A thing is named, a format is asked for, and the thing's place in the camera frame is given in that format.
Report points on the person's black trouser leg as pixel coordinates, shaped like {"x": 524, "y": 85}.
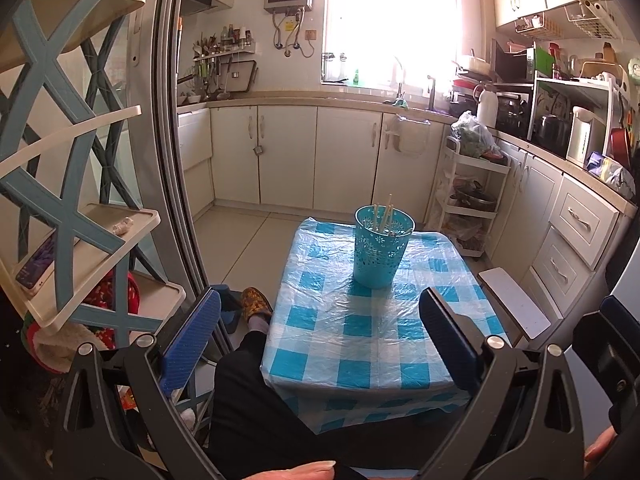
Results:
{"x": 250, "y": 410}

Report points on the curved metal faucet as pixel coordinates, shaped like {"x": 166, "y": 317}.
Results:
{"x": 401, "y": 80}

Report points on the steel cooking pot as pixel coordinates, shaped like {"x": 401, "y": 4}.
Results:
{"x": 550, "y": 132}

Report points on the white door-hung bin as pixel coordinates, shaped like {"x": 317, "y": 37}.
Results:
{"x": 407, "y": 135}

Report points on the dark wok with lid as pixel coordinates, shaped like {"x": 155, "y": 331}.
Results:
{"x": 475, "y": 196}

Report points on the green cutting board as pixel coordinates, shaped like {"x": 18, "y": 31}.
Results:
{"x": 541, "y": 61}

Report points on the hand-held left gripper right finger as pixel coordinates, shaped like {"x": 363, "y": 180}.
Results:
{"x": 445, "y": 332}

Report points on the red frying pan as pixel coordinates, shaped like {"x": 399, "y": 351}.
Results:
{"x": 620, "y": 147}

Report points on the bright kitchen window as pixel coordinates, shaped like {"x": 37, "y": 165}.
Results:
{"x": 390, "y": 20}

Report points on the white tiered trolley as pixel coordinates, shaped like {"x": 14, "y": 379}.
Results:
{"x": 497, "y": 175}

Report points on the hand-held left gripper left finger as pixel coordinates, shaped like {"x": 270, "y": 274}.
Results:
{"x": 192, "y": 340}

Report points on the hanging metal tray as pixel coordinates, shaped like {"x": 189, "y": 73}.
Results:
{"x": 242, "y": 76}

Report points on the person's right hand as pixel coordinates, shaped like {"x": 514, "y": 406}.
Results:
{"x": 600, "y": 447}

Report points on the black microwave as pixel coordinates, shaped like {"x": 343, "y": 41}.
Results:
{"x": 510, "y": 62}

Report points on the cream base cabinet row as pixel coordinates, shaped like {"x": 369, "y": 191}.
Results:
{"x": 300, "y": 155}

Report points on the grey metal door frame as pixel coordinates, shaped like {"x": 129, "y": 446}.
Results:
{"x": 167, "y": 135}

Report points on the white thermos jug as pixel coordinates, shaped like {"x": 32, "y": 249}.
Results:
{"x": 486, "y": 107}

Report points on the white fluffy cloth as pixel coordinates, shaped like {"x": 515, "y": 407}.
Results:
{"x": 57, "y": 350}

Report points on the yellow patterned slipper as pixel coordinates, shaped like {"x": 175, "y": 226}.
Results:
{"x": 256, "y": 305}

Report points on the blue snack bag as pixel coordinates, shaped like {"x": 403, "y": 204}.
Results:
{"x": 607, "y": 172}

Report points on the grey range hood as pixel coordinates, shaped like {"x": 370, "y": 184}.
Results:
{"x": 200, "y": 2}

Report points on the purple smartphone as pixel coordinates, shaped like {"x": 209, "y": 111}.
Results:
{"x": 35, "y": 262}

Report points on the black countertop oven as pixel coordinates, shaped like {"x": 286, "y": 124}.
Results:
{"x": 512, "y": 112}

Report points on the cream stove-side cabinet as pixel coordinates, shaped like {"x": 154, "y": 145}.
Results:
{"x": 195, "y": 140}

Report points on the red patterned cloth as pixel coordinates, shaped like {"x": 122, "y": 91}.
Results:
{"x": 107, "y": 295}

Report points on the straight metal faucet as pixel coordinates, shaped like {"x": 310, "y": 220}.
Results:
{"x": 431, "y": 92}

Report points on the bundle of wooden chopsticks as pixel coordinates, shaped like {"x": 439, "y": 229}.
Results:
{"x": 387, "y": 217}

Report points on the wall rack with seasoning bottles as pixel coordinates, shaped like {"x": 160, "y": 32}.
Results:
{"x": 225, "y": 42}

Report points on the white electric kettle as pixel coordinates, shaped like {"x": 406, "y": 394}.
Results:
{"x": 579, "y": 137}

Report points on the blue white checkered tablecloth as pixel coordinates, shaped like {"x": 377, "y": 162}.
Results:
{"x": 325, "y": 330}

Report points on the blue perforated plastic basket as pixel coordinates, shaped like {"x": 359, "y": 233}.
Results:
{"x": 382, "y": 260}

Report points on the green round clock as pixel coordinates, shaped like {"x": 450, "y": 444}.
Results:
{"x": 634, "y": 71}

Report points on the cream drawer cabinet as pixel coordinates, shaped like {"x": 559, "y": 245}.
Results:
{"x": 570, "y": 220}

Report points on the person's left hand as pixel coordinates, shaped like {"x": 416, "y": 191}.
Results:
{"x": 300, "y": 472}

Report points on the blue slipper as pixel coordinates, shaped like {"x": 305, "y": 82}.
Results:
{"x": 227, "y": 305}

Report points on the clear plastic bag with greens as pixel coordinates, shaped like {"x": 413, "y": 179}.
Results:
{"x": 472, "y": 135}

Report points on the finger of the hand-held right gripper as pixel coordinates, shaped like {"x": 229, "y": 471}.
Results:
{"x": 627, "y": 265}
{"x": 622, "y": 307}

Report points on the white countertop shelf rack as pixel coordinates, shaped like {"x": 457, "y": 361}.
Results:
{"x": 570, "y": 87}

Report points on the cream and blue shelf rack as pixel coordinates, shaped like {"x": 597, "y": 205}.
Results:
{"x": 65, "y": 180}

